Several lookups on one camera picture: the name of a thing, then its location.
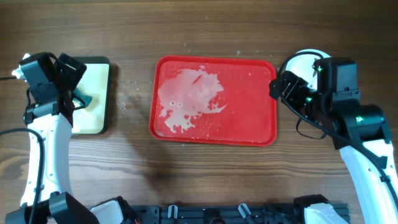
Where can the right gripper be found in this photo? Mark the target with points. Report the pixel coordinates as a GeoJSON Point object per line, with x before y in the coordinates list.
{"type": "Point", "coordinates": [298, 86]}

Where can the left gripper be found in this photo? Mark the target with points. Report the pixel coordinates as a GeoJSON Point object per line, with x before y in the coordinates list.
{"type": "Point", "coordinates": [75, 76]}

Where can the green scrubbing sponge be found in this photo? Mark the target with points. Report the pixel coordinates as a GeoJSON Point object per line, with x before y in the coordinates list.
{"type": "Point", "coordinates": [82, 99]}

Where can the white plate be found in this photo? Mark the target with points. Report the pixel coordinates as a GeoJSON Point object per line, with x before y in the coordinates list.
{"type": "Point", "coordinates": [301, 66]}

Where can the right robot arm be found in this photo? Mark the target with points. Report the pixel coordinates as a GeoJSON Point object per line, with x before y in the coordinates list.
{"type": "Point", "coordinates": [359, 132]}

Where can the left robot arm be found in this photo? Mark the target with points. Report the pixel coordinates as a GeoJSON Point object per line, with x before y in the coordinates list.
{"type": "Point", "coordinates": [48, 191]}

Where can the dark green soapy water tray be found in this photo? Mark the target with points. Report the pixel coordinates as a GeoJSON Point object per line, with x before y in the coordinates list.
{"type": "Point", "coordinates": [95, 83]}

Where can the red plastic tray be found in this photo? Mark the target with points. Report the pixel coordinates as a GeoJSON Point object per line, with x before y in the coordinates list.
{"type": "Point", "coordinates": [214, 101]}

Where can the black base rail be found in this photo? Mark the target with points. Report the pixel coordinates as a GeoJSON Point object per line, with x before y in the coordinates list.
{"type": "Point", "coordinates": [279, 213]}

